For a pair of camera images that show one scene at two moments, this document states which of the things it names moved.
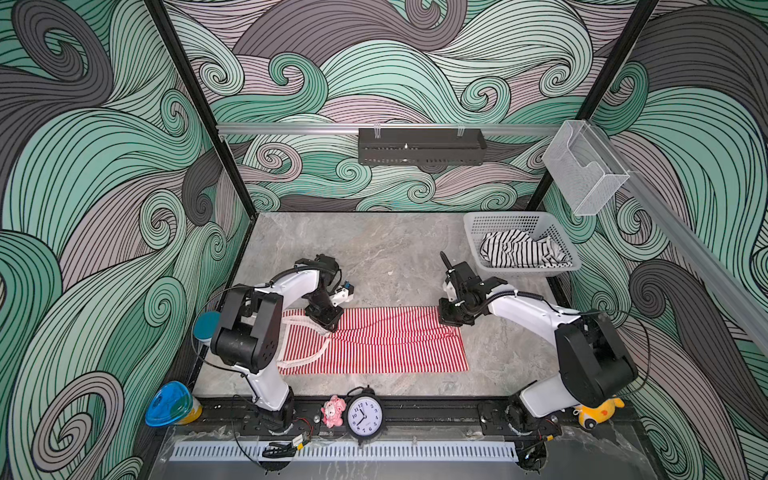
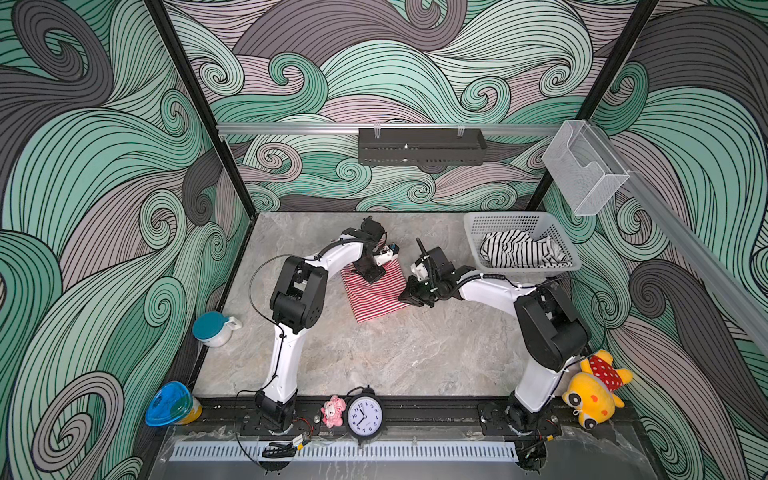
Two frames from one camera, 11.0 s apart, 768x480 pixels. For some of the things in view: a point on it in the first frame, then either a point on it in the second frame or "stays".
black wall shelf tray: (421, 146) stays
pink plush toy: (332, 411) stays
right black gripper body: (455, 312) -> (423, 291)
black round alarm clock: (364, 413) stays
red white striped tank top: (371, 340) -> (369, 299)
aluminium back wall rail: (387, 129) stays
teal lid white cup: (206, 326) stays
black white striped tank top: (514, 249) stays
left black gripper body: (322, 311) -> (369, 270)
